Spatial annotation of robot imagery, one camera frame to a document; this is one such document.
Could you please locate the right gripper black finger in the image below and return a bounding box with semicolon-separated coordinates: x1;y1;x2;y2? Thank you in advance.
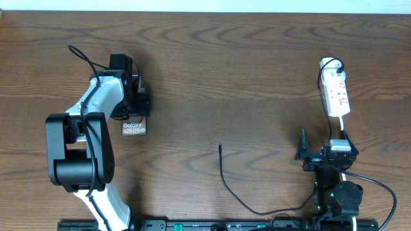
344;129;358;154
294;129;309;160

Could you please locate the white power strip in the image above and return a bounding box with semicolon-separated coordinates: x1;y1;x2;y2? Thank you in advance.
320;57;350;117

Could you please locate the black usb charger cable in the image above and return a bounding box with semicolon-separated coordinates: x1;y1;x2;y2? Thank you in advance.
218;57;345;216

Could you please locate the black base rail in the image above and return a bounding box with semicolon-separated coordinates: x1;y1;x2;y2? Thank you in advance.
57;219;379;231

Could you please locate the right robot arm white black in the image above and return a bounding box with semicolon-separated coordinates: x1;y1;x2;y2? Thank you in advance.
294;130;363;230

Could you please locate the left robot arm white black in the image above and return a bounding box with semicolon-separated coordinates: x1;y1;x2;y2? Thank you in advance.
46;69;150;230

